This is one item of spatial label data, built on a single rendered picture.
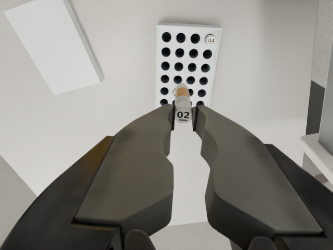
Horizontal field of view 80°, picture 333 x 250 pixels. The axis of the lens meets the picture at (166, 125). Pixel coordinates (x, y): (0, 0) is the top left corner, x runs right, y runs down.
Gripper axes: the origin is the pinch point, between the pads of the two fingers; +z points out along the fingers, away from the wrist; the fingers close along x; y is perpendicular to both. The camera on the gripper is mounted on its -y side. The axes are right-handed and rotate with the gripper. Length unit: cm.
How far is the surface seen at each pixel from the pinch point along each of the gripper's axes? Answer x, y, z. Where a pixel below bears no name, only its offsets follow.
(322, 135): 20.3, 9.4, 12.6
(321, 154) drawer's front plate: 19.9, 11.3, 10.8
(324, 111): 19.2, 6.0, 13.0
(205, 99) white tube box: 4.6, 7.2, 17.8
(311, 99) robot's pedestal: 51, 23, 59
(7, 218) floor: -147, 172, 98
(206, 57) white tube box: 4.0, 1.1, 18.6
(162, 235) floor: -2, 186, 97
